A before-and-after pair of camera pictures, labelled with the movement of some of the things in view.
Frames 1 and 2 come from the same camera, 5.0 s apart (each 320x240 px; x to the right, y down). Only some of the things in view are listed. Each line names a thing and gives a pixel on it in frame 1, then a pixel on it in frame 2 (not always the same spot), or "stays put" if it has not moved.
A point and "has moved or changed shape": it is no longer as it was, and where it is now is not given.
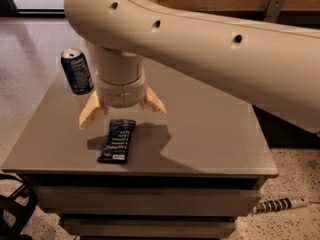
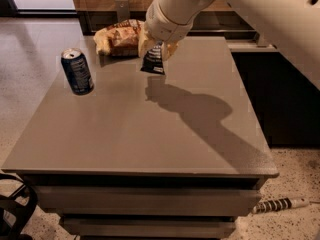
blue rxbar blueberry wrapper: x=117 y=143 has moved or changed shape
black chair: x=16 y=209 stays put
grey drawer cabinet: x=136 y=173 stays put
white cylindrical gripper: x=122 y=95 → x=164 y=26
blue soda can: x=77 y=71 stays put
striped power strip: x=279 y=204 stays put
